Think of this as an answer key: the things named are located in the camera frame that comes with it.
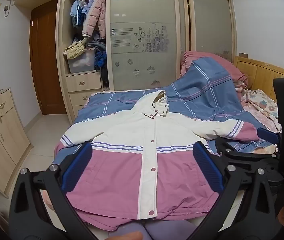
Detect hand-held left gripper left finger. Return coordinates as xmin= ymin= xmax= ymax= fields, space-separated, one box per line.
xmin=8 ymin=141 xmax=100 ymax=240

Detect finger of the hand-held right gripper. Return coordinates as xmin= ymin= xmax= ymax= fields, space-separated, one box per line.
xmin=257 ymin=127 xmax=282 ymax=145
xmin=214 ymin=137 xmax=281 ymax=173

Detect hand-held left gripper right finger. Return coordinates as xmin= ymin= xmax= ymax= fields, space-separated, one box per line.
xmin=182 ymin=141 xmax=280 ymax=240

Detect pink and white hooded jacket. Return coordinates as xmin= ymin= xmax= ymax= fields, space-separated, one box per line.
xmin=54 ymin=89 xmax=259 ymax=231

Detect dark hanging clothes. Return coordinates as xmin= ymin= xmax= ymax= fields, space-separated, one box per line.
xmin=100 ymin=66 xmax=108 ymax=90

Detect grey folded clothes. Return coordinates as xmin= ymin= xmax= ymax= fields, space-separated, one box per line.
xmin=84 ymin=30 xmax=106 ymax=53

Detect person's left hand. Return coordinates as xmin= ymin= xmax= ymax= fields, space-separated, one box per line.
xmin=110 ymin=231 xmax=144 ymax=240

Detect floral blanket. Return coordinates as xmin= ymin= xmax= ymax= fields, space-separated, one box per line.
xmin=239 ymin=89 xmax=282 ymax=132

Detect wardrobe drawer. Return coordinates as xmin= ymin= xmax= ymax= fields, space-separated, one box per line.
xmin=72 ymin=105 xmax=87 ymax=120
xmin=65 ymin=71 xmax=102 ymax=92
xmin=68 ymin=90 xmax=100 ymax=107

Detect wooden headboard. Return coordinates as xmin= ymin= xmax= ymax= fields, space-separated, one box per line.
xmin=233 ymin=56 xmax=284 ymax=98

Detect blue plaid duvet cover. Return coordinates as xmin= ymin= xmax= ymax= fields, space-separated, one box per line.
xmin=54 ymin=57 xmax=279 ymax=165

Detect light wood side cabinet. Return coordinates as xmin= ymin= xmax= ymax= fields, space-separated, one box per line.
xmin=0 ymin=87 xmax=31 ymax=198

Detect person's lavender pants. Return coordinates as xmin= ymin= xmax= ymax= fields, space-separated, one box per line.
xmin=108 ymin=220 xmax=199 ymax=240

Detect pink quilt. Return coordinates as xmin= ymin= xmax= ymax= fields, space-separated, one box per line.
xmin=181 ymin=51 xmax=248 ymax=90

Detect clear plastic storage box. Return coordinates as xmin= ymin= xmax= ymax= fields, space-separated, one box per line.
xmin=67 ymin=50 xmax=95 ymax=74

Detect brown wooden door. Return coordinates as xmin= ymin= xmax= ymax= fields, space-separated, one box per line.
xmin=29 ymin=0 xmax=68 ymax=115

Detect blue cloth bundle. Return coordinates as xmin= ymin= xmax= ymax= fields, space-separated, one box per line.
xmin=94 ymin=51 xmax=107 ymax=69

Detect light wood wardrobe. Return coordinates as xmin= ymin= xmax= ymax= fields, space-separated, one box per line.
xmin=55 ymin=0 xmax=237 ymax=125

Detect yellow crumpled garment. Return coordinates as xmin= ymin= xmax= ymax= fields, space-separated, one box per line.
xmin=63 ymin=39 xmax=87 ymax=60

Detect plain frosted sliding door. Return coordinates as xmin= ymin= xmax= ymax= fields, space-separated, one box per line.
xmin=186 ymin=0 xmax=235 ymax=63

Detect frosted floral sliding door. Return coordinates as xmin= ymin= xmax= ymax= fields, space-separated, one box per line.
xmin=106 ymin=0 xmax=181 ymax=92

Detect pink puffer jacket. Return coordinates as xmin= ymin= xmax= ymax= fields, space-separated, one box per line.
xmin=82 ymin=0 xmax=106 ymax=40

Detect light blue hanging shirt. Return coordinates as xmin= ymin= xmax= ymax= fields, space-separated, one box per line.
xmin=70 ymin=0 xmax=82 ymax=28

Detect blue hanging jacket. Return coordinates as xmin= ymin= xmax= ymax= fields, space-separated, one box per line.
xmin=80 ymin=0 xmax=95 ymax=25

